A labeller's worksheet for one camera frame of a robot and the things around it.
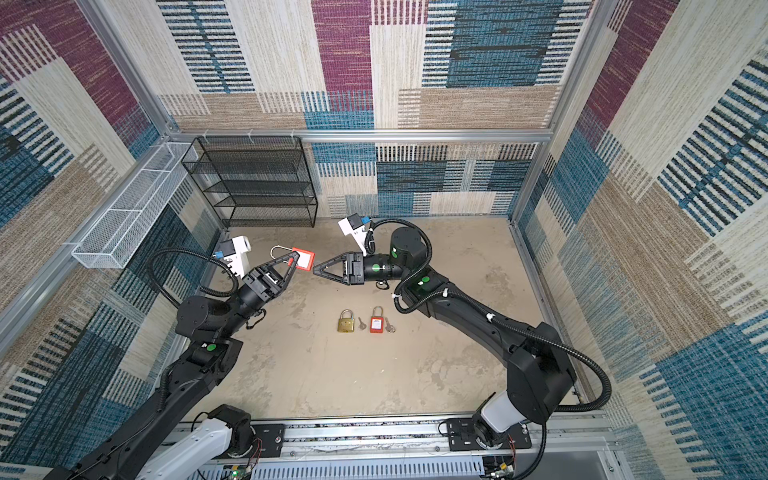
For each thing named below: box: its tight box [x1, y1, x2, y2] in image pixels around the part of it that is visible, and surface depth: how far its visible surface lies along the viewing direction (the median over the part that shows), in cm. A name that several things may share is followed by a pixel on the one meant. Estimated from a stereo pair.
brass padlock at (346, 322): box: [337, 308, 355, 333], surface depth 95 cm
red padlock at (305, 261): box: [270, 245, 317, 272], surface depth 61 cm
